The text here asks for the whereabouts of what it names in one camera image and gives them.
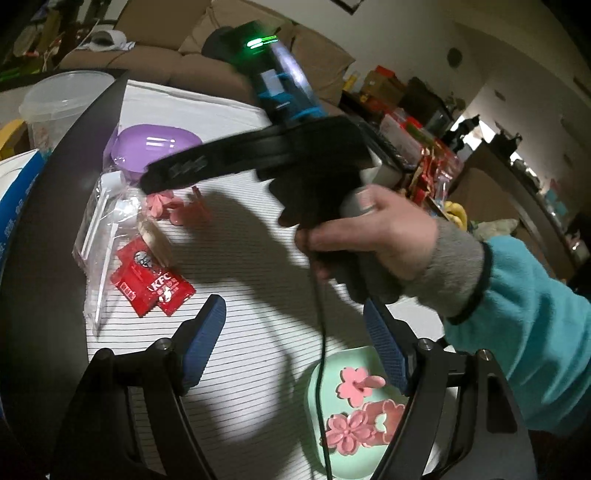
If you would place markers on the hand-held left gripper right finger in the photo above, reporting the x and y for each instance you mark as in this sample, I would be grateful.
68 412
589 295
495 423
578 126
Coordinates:
388 357

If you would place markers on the clear plastic bag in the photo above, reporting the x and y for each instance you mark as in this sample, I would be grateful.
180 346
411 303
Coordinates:
99 240

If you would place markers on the red sauce packet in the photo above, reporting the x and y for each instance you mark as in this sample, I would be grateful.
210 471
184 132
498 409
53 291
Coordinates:
136 272
175 293

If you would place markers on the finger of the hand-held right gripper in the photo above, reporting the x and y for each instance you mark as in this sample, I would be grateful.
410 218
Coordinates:
212 161

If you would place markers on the purple plastic bowl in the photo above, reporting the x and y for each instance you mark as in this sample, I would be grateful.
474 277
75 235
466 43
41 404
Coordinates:
147 147

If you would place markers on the yellow bananas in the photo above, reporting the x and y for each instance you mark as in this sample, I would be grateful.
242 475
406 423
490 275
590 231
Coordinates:
455 212

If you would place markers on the person's right hand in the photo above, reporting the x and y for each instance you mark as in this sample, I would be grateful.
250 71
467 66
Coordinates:
383 240

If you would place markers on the blue and white box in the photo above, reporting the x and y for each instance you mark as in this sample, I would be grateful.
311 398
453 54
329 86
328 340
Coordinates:
16 203

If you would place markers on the mint green plastic bowl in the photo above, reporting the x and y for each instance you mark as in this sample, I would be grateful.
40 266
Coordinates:
341 461

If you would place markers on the clear plastic container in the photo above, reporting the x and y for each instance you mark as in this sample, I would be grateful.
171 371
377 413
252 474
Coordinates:
60 106

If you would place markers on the person's right forearm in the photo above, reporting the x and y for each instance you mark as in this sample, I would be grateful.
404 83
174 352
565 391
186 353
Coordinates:
521 323

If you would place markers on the red snack packages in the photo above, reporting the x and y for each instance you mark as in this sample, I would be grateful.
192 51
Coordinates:
415 143

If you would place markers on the pink flower clip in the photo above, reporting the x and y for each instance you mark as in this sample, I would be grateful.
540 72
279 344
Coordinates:
348 431
355 385
161 205
385 417
194 212

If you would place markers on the brown sofa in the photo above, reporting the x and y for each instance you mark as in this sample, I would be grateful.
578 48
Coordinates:
184 64

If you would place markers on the black bag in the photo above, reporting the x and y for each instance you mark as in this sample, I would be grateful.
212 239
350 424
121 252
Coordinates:
425 99

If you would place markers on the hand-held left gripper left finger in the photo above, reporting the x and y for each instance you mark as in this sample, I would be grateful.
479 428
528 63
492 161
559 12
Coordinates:
203 344

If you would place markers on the white striped mat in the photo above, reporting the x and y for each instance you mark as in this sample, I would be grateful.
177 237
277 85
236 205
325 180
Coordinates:
240 286

